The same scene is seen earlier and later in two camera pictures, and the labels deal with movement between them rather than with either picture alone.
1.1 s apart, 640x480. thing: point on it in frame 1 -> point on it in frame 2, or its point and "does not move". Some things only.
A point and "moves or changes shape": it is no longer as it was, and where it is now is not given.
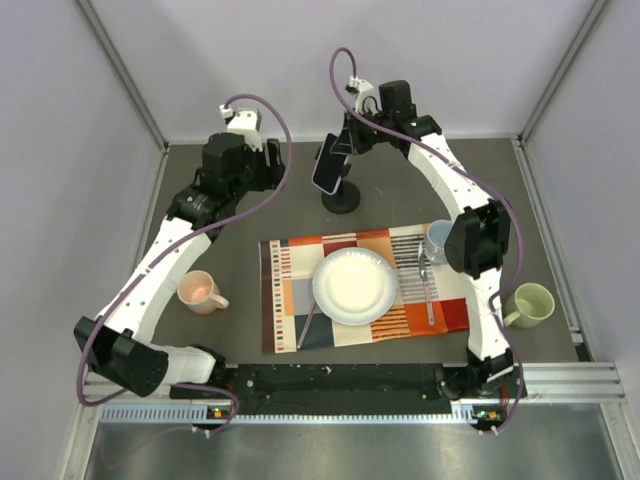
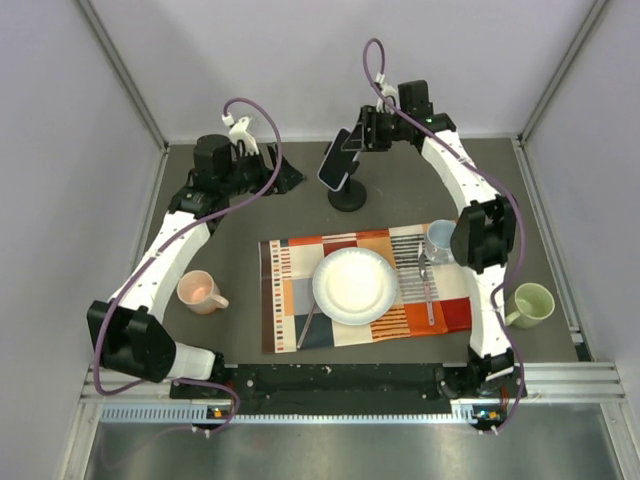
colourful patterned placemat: [431, 297] does not move
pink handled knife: [306, 326] does not move
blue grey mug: [437, 232] does not move
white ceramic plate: [355, 286] does not move
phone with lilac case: [329, 167] moves or changes shape
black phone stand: [347, 195] moves or changes shape
